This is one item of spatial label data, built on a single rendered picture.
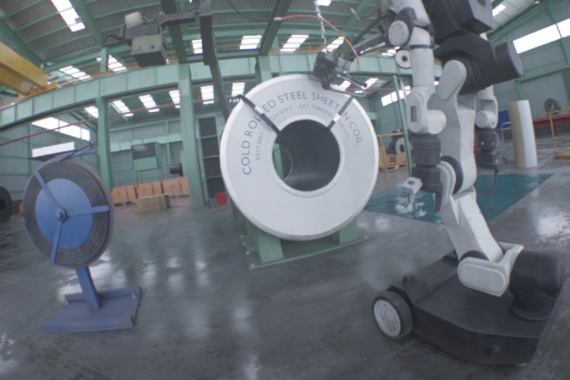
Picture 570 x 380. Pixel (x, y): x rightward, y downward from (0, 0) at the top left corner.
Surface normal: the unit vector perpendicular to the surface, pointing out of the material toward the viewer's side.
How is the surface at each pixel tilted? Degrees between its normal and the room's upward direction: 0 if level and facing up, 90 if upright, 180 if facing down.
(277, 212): 90
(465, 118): 100
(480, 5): 105
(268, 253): 90
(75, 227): 90
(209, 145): 90
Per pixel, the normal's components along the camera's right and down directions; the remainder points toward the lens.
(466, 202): 0.21, -0.54
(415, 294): 0.13, -0.73
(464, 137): 0.35, 0.13
